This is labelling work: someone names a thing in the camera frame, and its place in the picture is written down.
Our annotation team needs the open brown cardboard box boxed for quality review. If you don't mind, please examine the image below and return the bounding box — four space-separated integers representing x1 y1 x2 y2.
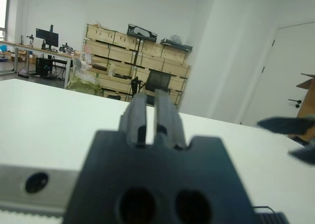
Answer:
286 73 315 146

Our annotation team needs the wooden crate stack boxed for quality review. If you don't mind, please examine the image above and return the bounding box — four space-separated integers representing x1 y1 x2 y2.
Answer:
83 23 193 109

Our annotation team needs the wooden top office desk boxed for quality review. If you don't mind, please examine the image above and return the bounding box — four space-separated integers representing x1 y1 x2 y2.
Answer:
13 43 75 89

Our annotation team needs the flat black tray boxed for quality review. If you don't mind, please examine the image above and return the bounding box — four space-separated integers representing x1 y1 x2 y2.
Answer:
160 38 193 52

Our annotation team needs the black door handle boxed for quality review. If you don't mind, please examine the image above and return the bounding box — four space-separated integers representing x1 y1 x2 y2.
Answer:
288 98 302 109

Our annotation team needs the black computer tower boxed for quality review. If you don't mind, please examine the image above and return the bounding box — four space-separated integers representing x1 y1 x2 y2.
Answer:
35 57 54 77

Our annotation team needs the black mesh folding chair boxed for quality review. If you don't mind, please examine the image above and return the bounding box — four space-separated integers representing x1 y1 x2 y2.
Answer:
131 70 172 106

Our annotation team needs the large window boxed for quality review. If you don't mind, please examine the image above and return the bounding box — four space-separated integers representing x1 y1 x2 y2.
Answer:
0 0 12 41

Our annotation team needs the white door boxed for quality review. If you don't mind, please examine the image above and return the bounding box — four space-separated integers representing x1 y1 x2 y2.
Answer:
241 22 315 129

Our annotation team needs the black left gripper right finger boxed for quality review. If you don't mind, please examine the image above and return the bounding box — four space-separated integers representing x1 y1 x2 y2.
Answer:
154 89 187 150

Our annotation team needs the green plastic bag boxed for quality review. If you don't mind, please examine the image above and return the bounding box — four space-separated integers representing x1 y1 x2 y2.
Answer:
67 71 102 97

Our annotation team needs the small black desk device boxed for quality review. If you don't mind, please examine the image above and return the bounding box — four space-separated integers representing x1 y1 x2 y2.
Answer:
59 43 73 54

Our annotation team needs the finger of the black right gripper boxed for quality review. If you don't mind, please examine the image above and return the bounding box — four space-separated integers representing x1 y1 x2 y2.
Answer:
288 142 315 166
256 117 315 136

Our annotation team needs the pink and white bag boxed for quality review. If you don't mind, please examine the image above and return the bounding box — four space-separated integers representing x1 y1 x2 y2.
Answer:
82 45 93 63

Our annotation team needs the black computer monitor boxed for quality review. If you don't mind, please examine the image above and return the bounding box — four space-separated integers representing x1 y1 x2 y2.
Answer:
35 24 60 50

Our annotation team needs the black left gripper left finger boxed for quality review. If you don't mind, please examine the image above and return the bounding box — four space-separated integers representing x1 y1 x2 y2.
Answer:
119 93 149 146

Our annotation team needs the black tray with white lining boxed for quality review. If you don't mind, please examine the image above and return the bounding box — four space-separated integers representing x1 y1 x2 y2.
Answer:
127 24 158 43

